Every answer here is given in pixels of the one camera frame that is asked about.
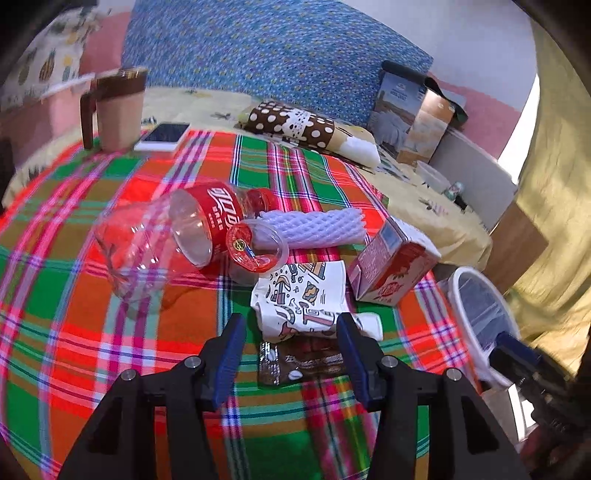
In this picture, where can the pineapple print quilt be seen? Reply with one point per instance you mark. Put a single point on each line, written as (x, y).
(51, 64)

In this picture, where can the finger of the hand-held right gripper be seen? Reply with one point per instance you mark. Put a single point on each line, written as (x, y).
(505, 367)
(515, 346)

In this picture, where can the plaid tablecloth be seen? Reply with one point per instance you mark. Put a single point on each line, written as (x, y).
(69, 369)

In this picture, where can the clear plastic bottle red label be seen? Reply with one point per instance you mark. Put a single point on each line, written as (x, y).
(217, 207)

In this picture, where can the yellow printed bedsheet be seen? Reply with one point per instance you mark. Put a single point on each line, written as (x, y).
(452, 230)

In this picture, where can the clear plastic bowl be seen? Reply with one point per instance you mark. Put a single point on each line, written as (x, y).
(429, 175)

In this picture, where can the clear plastic bin liner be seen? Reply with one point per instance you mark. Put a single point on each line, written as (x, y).
(485, 314)

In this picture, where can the white round trash bin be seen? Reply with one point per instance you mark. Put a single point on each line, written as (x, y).
(455, 300)

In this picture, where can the white foam fruit net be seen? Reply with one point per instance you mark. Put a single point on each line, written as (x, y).
(314, 226)

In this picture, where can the brown snack wrapper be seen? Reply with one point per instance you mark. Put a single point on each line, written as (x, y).
(300, 364)

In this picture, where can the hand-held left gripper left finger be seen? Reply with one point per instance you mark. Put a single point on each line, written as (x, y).
(228, 364)

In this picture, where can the grey bedding package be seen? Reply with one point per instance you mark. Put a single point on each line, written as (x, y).
(392, 115)

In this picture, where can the white printed paper bag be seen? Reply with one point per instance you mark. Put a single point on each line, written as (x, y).
(300, 290)

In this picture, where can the wooden board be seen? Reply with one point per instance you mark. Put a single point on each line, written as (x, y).
(517, 249)

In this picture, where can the brown lidded mug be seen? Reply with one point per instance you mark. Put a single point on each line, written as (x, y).
(120, 120)

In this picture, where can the small black item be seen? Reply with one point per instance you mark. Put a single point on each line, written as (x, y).
(462, 203)

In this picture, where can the white smartphone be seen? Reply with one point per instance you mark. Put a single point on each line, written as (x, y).
(164, 134)

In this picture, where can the clear cup with red lid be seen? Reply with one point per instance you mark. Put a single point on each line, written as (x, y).
(249, 249)

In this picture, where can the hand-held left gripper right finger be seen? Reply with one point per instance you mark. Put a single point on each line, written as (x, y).
(353, 364)

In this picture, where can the blue patterned cushion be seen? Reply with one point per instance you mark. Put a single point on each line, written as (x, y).
(254, 46)

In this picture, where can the red milk carton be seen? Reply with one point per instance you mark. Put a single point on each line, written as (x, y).
(397, 272)

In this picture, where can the white bed board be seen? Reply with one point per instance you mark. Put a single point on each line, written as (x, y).
(475, 166)

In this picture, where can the yellow curtain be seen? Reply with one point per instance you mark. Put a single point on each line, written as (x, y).
(554, 184)

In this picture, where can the small green bottle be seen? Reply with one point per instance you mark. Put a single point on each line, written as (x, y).
(453, 189)

